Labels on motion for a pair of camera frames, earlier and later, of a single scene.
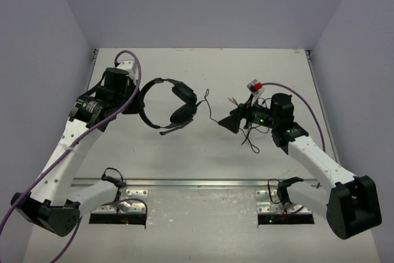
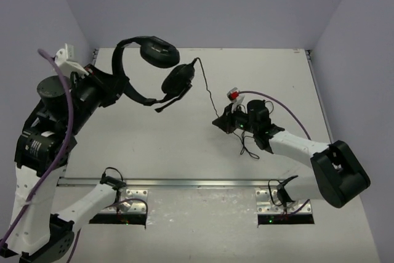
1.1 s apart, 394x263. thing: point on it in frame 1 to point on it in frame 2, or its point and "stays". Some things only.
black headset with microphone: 182,115 to 159,53
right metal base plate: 264,205 stays
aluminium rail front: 100,181 stays
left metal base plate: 130,201 stays
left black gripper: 135,103 to 108,85
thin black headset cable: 256,127 to 244,148
